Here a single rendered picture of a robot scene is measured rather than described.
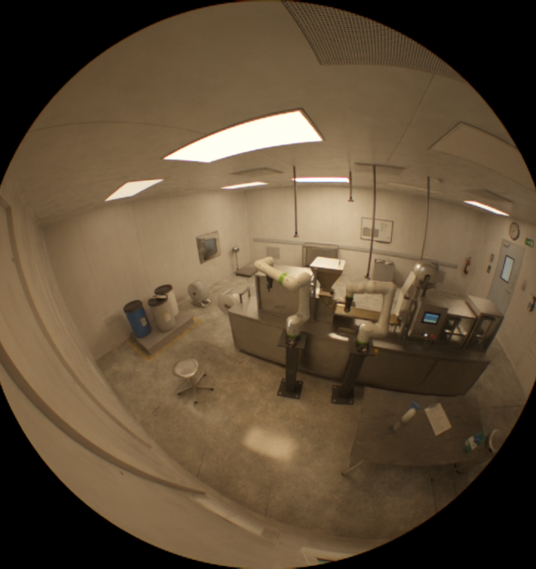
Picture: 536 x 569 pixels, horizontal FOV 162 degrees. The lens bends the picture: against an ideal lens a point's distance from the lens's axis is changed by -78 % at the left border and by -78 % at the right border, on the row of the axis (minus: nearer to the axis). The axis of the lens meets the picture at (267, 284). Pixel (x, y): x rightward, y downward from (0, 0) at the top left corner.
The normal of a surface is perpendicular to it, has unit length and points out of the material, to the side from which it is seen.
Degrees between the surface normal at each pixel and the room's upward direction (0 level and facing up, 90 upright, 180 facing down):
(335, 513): 0
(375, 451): 0
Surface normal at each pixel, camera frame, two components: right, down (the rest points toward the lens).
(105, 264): 0.89, 0.15
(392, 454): -0.05, -0.91
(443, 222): -0.46, 0.40
